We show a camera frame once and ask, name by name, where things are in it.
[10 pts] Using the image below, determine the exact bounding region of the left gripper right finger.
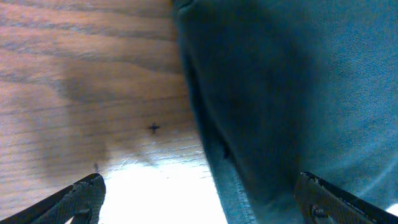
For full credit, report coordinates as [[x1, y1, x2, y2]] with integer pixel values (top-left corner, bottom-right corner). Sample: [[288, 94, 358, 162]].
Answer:
[[294, 172, 397, 224]]

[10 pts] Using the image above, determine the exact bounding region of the black Nike t-shirt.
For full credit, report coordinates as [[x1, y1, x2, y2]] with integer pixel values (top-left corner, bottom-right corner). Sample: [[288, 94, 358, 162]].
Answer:
[[172, 0, 397, 223]]

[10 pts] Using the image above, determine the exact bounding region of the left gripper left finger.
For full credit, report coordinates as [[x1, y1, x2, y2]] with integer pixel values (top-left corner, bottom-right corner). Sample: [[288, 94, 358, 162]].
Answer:
[[1, 173, 106, 224]]

